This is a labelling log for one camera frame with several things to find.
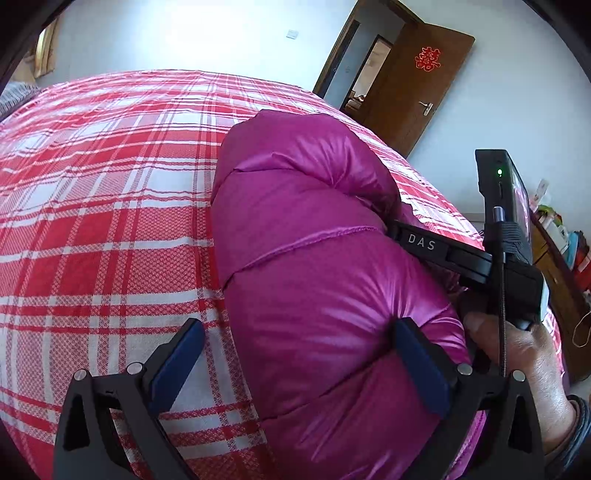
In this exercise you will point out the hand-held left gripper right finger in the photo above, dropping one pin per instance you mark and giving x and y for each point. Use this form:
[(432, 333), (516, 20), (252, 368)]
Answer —
[(422, 369)]

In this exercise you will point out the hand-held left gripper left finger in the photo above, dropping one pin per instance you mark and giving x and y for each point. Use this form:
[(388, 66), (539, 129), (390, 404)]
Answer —
[(178, 367)]

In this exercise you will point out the magenta down jacket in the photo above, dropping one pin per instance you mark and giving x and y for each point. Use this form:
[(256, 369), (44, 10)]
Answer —
[(304, 240)]

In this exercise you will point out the person's right forearm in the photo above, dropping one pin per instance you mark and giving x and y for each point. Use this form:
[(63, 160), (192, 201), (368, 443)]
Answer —
[(575, 438)]

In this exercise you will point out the person's right hand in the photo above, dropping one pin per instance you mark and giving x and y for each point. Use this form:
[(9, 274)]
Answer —
[(535, 364)]

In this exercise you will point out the wooden cabinet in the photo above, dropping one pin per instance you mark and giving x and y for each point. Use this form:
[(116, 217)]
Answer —
[(561, 286)]

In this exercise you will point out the assorted colourful packets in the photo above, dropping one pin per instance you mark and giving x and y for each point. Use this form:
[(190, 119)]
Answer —
[(570, 240)]

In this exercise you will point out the red plaid bed sheet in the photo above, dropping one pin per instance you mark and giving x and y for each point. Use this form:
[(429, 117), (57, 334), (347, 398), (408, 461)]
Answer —
[(106, 194)]

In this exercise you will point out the brown wooden door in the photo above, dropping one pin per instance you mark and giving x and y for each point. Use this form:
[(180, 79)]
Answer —
[(411, 87)]

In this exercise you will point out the red paper door decoration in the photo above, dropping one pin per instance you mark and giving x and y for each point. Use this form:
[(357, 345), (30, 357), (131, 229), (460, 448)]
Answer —
[(427, 59)]

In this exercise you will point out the striped pillow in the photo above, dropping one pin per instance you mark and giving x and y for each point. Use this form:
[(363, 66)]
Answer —
[(16, 94)]

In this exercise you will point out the yellow curtain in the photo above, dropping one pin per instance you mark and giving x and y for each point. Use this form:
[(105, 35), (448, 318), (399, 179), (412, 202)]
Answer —
[(46, 46)]

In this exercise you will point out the dark wooden door frame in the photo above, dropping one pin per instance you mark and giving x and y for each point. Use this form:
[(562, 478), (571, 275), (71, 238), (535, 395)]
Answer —
[(337, 60)]

